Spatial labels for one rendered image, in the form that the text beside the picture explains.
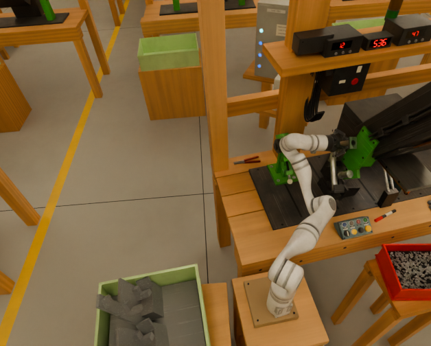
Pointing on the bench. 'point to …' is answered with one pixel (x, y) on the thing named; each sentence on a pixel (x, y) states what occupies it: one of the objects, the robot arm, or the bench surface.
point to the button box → (352, 227)
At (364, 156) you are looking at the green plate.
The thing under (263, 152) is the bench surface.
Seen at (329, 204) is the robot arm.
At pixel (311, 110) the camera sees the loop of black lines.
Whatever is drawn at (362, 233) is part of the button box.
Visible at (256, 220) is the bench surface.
